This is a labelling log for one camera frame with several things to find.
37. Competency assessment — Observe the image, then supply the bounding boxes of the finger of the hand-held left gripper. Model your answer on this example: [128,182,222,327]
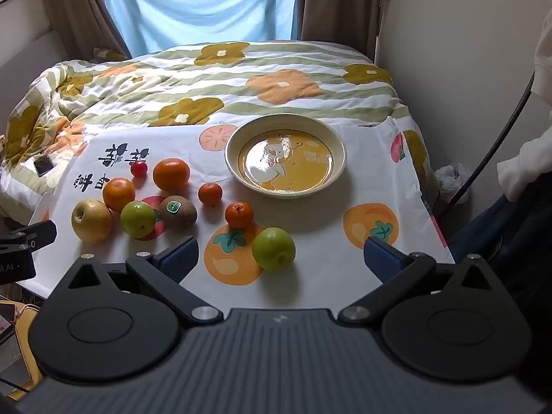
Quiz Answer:
[0,220,58,254]

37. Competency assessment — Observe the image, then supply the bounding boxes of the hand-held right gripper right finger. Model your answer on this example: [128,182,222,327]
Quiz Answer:
[337,236,512,327]

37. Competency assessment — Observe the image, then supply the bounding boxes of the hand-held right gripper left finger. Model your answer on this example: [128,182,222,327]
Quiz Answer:
[51,236,225,325]

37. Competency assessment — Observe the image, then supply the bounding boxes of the brown kiwi with green sticker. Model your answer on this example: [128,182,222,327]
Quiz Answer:
[159,195,198,232]

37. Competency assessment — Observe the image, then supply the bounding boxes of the yellow apple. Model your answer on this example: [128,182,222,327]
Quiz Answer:
[71,198,114,244]

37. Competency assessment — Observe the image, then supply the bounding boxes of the green apple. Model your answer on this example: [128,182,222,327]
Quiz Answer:
[252,227,297,272]
[120,201,157,239]

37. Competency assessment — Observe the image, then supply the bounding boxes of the small tangerine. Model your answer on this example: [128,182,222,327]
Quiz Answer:
[225,201,254,229]
[198,182,224,206]

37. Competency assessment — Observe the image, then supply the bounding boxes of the cream bowl with duck print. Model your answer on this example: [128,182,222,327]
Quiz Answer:
[225,114,348,199]

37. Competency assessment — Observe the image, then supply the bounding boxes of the black phone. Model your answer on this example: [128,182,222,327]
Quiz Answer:
[33,155,55,177]

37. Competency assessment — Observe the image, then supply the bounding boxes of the white persimmon print cloth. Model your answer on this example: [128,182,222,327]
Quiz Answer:
[19,114,456,311]

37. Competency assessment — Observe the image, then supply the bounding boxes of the large orange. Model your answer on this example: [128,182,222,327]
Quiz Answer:
[153,158,191,191]

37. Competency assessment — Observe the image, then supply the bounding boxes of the medium orange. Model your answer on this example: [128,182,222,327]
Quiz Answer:
[102,178,136,212]

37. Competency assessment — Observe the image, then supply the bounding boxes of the clear plastic bag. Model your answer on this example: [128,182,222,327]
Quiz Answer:
[435,162,469,204]

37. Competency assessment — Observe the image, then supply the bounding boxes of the dark blue cloth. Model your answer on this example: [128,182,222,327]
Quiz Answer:
[448,193,552,277]

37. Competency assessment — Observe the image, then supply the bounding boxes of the white garment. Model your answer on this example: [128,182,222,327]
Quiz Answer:
[496,0,552,203]

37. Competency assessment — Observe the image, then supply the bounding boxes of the grey padded headboard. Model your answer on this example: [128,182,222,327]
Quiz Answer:
[0,29,65,139]

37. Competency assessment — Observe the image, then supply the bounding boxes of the floral striped blanket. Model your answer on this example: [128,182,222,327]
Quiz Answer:
[0,41,432,225]

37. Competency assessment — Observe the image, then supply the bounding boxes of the brown curtain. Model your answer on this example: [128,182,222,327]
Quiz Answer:
[297,0,385,59]
[37,0,131,60]

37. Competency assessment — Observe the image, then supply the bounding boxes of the blue window sheet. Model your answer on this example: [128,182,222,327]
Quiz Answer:
[100,0,303,56]

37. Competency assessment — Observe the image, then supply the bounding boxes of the black cable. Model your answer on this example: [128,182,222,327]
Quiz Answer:
[439,69,538,225]

